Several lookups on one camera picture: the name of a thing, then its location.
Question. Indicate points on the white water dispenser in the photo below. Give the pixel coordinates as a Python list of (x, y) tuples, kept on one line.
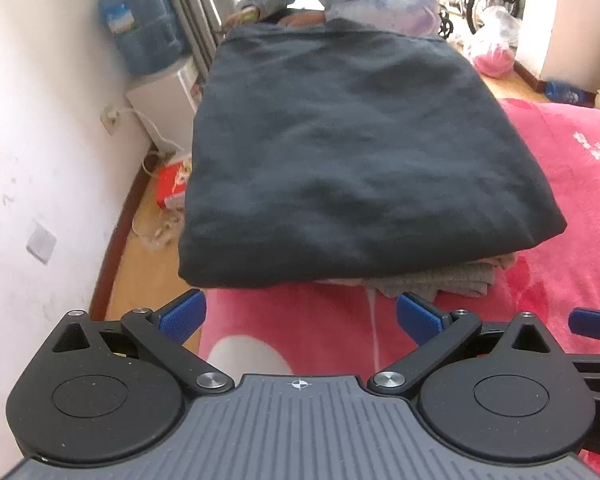
[(165, 104)]

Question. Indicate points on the grey folded garment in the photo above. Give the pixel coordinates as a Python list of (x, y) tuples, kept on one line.
[(472, 279)]

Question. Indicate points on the blue plastic bottle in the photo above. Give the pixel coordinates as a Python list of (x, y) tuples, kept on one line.
[(564, 93)]

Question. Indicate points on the dark grey trousers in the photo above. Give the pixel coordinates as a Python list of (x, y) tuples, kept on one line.
[(340, 151)]

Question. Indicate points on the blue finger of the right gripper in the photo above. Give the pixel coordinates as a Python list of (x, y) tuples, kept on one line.
[(585, 322)]

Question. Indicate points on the blue water bottle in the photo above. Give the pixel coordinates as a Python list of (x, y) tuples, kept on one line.
[(146, 33)]

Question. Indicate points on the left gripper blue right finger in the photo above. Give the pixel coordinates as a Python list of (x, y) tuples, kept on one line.
[(419, 319)]

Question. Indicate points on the pink plastic bag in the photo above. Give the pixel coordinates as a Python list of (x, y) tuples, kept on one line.
[(493, 48)]

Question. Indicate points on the pink floral blanket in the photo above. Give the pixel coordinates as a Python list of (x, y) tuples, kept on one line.
[(270, 313)]

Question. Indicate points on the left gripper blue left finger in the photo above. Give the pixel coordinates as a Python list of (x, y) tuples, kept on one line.
[(183, 316)]

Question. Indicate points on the red cardboard box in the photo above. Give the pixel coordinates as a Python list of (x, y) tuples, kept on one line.
[(172, 182)]

